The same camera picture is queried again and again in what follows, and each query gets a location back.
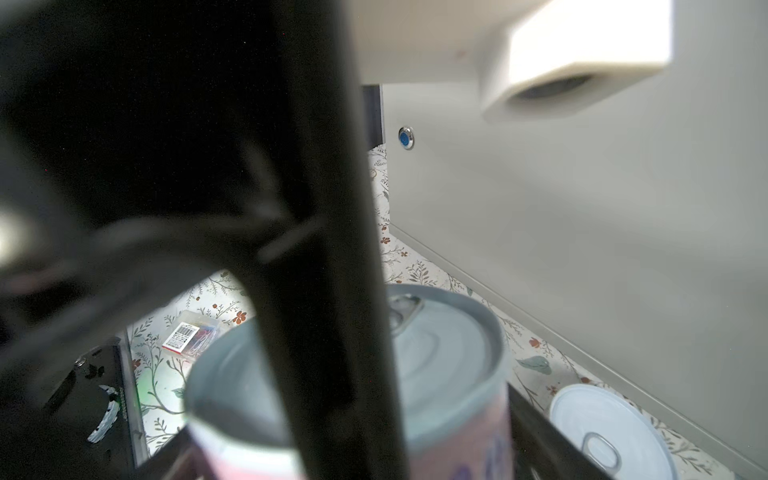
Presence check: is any pink label can back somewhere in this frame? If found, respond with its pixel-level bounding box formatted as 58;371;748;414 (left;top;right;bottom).
549;384;679;480

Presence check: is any pink label can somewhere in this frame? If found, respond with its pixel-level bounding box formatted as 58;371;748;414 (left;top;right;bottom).
549;384;679;480
183;284;513;479

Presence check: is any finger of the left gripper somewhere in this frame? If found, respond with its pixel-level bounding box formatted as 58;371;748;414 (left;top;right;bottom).
1;1;409;479

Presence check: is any pink label can front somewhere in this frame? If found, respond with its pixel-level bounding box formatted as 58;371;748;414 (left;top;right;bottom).
183;284;513;479

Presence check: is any small clear plastic box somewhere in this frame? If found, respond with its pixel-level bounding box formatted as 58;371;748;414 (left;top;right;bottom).
161;311;221;362

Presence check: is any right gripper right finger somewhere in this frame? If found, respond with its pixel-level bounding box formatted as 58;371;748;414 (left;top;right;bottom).
507;384;609;480

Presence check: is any grey metal cabinet box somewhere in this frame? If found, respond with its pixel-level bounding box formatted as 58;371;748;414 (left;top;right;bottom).
345;1;767;479

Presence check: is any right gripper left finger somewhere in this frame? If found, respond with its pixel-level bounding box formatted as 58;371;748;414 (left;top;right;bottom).
131;428;204;480

